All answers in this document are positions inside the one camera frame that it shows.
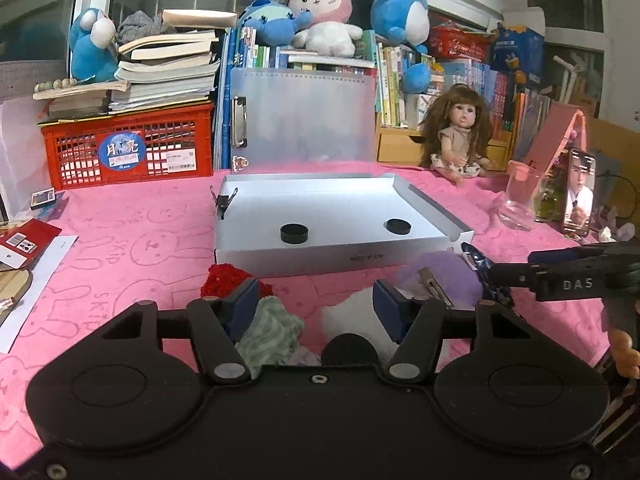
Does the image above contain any stack of books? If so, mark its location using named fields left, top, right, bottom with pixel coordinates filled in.
left=35, top=9, right=236, bottom=123

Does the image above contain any black binder clip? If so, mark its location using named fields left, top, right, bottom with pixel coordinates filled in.
left=210, top=186, right=239, bottom=221

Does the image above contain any pink white rabbit plush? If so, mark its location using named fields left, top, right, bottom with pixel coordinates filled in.
left=279, top=0, right=363, bottom=57

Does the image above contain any brown cardboard piece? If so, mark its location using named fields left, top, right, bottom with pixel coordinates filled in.
left=0, top=267, right=33, bottom=328

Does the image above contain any white fluffy pompom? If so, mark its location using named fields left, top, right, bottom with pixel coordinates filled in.
left=320, top=292, right=401, bottom=358

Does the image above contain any pink roofed toy house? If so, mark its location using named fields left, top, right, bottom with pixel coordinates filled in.
left=520, top=102, right=591, bottom=221

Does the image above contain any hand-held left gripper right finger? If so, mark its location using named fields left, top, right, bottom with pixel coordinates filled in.
left=372, top=279, right=546, bottom=388

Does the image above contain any red and yellow crochet piece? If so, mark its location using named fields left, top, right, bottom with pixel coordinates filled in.
left=200, top=263, right=275, bottom=301

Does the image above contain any blue carton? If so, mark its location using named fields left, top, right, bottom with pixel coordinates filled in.
left=490, top=22, right=546, bottom=86

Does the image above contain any person's right hand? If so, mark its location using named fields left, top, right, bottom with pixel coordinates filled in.
left=612, top=329, right=640, bottom=379

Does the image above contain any teal blue plush toy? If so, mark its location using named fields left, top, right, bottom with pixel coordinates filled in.
left=237, top=0, right=315, bottom=47

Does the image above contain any blue and white plush toy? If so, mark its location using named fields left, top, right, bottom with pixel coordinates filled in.
left=69, top=7, right=120, bottom=83

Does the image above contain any playing card deck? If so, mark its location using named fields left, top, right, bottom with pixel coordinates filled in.
left=30, top=187, right=57, bottom=211

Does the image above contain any grey cloth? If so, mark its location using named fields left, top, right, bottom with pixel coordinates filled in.
left=117, top=10, right=176, bottom=41

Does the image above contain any wooden bead bracelet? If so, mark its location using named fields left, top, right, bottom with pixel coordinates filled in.
left=32, top=78, right=81, bottom=96

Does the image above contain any metal hair clip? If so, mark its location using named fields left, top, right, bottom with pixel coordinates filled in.
left=417, top=267, right=456, bottom=309

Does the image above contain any translucent plastic file case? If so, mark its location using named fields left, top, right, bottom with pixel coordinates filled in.
left=227, top=67, right=377, bottom=173

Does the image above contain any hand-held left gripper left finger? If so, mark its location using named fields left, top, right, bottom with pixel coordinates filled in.
left=97, top=279, right=261, bottom=386

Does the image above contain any translucent plastic bin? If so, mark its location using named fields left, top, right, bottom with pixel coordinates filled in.
left=0, top=95, right=51, bottom=216

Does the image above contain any white paper sheet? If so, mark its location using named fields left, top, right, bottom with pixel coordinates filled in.
left=0, top=234, right=80, bottom=353

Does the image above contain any smartphone with lit screen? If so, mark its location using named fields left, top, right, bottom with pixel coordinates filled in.
left=562, top=148, right=598, bottom=237

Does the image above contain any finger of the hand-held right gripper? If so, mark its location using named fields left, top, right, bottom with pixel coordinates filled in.
left=487, top=260, right=608, bottom=302
left=527, top=244, right=621, bottom=265

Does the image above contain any black round object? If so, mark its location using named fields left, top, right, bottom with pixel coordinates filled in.
left=320, top=332, right=383, bottom=367

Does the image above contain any blue round plush toy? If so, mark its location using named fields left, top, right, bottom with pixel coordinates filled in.
left=370, top=0, right=435, bottom=95

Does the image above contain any row of upright books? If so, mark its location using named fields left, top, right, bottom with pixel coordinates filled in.
left=214, top=26, right=377, bottom=171
left=375, top=42, right=556, bottom=148

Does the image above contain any dark blue patterned pouch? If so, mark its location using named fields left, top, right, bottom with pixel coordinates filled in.
left=460, top=241, right=516, bottom=311

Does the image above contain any green striped cloth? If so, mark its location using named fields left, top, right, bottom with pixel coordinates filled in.
left=235, top=296, right=306, bottom=378

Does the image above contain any pink rabbit print towel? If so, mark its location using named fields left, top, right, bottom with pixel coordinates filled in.
left=0, top=162, right=621, bottom=461

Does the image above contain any red card box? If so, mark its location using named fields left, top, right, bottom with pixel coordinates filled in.
left=0, top=217, right=63, bottom=271

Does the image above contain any purple fluffy hair accessory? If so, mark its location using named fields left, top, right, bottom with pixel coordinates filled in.
left=395, top=254, right=483, bottom=311

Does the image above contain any clear glass cup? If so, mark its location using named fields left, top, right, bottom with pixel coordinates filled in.
left=497, top=160, right=543, bottom=232

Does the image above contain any silver shallow box tray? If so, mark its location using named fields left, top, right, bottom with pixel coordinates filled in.
left=214, top=172, right=475, bottom=278

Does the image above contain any long-haired baby doll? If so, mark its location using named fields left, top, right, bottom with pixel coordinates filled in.
left=417, top=85, right=496, bottom=186

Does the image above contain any red plastic crate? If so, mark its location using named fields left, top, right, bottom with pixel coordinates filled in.
left=40, top=101, right=215, bottom=192

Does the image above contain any white plastic stand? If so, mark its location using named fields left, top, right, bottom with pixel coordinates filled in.
left=552, top=55, right=588, bottom=106

